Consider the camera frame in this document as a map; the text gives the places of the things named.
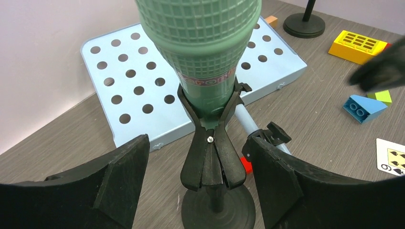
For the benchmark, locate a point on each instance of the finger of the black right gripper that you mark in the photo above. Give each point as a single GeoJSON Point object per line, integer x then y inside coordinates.
{"type": "Point", "coordinates": [382, 72]}

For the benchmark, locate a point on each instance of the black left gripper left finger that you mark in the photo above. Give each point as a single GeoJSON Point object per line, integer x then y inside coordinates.
{"type": "Point", "coordinates": [100, 194]}

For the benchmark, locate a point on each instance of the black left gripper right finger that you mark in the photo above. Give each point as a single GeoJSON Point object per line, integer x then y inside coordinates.
{"type": "Point", "coordinates": [294, 194]}

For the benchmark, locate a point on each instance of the black microphone stand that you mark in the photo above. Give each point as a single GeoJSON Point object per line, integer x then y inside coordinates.
{"type": "Point", "coordinates": [304, 25]}
{"type": "Point", "coordinates": [216, 197]}

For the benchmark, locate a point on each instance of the light blue music stand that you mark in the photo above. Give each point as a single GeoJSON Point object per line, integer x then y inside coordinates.
{"type": "Point", "coordinates": [137, 88]}

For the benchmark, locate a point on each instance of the mint green toy microphone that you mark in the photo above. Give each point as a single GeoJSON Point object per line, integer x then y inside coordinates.
{"type": "Point", "coordinates": [203, 41]}

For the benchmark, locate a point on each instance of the lime green wooden block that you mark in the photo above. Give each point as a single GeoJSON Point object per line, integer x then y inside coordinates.
{"type": "Point", "coordinates": [382, 96]}

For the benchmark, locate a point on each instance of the yellow red blue brick block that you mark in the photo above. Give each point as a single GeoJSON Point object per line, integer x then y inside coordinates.
{"type": "Point", "coordinates": [356, 48]}

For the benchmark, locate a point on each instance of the blue sloped toy brick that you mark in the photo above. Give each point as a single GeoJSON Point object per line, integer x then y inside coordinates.
{"type": "Point", "coordinates": [363, 109]}

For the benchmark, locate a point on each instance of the orange rectangular block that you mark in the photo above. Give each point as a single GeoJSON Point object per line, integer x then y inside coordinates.
{"type": "Point", "coordinates": [247, 165]}

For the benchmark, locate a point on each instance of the face up playing card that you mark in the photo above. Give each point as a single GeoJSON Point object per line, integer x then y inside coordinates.
{"type": "Point", "coordinates": [390, 157]}

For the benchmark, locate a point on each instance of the tan wooden block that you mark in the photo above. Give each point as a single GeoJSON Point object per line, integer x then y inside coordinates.
{"type": "Point", "coordinates": [272, 21]}

